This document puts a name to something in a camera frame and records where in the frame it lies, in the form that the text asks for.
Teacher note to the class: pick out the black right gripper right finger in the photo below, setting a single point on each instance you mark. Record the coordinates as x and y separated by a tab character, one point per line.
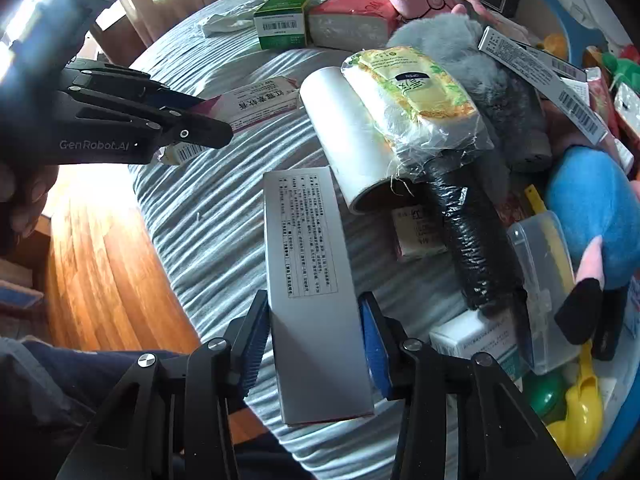
499	434

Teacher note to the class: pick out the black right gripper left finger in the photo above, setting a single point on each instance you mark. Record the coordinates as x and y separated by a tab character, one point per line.
168	418

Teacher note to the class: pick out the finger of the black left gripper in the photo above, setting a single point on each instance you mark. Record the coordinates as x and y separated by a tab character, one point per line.
104	121
125	83

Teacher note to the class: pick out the pink white medicine box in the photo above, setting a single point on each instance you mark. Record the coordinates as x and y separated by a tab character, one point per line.
252	104

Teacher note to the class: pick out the grey white medicine box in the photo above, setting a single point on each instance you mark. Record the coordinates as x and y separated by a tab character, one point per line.
321	364

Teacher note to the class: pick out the left hand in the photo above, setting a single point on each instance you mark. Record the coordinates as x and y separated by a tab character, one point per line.
24	192

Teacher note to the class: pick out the yellow plush toy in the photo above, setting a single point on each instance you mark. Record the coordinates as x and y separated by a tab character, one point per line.
579	431

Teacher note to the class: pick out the green white medicine box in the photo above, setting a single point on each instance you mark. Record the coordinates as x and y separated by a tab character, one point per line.
282	24

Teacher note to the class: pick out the clear plastic case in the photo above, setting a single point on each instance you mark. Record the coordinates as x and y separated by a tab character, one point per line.
548	278

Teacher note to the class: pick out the pink tissue packet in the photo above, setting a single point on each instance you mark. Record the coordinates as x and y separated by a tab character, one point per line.
352	25

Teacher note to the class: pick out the blue pig plush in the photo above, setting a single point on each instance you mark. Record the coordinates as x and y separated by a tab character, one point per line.
598	210

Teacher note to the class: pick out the grey plush toy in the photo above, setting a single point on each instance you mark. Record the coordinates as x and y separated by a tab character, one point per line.
509	106

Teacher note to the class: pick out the blue plastic boomerang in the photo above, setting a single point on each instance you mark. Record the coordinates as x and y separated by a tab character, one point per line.
578	37

